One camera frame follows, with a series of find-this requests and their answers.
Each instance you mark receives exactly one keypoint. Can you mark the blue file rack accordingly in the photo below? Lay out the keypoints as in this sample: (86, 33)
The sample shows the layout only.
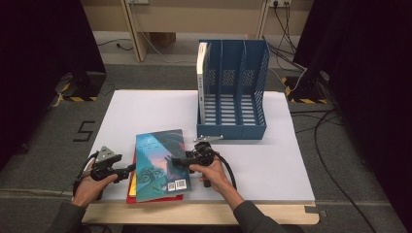
(231, 129)

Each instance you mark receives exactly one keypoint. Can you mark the beige wooden desk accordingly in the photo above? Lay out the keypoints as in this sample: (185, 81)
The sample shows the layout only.
(194, 19)

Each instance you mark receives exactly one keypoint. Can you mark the person's left hand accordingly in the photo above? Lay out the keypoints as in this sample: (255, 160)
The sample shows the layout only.
(89, 191)

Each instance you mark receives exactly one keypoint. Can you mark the stand base with hazard tape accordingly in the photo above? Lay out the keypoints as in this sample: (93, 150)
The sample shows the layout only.
(90, 87)
(307, 87)

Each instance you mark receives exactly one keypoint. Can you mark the grey tape piece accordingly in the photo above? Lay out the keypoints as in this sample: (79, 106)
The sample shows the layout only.
(315, 211)

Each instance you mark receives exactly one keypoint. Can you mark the brown box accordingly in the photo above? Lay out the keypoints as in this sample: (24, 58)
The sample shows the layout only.
(163, 39)

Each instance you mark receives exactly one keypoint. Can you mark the white wall socket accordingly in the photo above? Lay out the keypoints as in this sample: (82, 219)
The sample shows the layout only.
(280, 2)

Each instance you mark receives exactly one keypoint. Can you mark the black curtain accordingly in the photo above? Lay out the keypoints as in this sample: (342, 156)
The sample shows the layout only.
(39, 48)
(372, 64)

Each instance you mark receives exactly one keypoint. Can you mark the yellow book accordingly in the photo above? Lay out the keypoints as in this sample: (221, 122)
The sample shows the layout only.
(132, 187)

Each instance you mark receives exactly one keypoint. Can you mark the person's right hand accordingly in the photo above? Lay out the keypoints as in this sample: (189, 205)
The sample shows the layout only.
(215, 176)

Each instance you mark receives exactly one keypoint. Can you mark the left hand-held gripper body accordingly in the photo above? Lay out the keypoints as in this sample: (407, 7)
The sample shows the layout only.
(105, 161)

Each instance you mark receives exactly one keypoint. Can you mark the white picture-grid book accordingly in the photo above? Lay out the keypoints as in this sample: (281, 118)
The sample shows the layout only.
(200, 81)

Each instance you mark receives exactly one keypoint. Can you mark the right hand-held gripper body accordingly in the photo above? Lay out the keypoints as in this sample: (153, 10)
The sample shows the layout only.
(202, 155)

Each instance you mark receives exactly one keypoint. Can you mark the red book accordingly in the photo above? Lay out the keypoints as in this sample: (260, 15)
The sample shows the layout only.
(129, 200)

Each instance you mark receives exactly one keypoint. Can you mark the dark teal book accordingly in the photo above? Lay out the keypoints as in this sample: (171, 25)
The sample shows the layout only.
(152, 161)

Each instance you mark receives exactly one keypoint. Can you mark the white board mat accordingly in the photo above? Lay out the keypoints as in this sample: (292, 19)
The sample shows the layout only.
(155, 110)

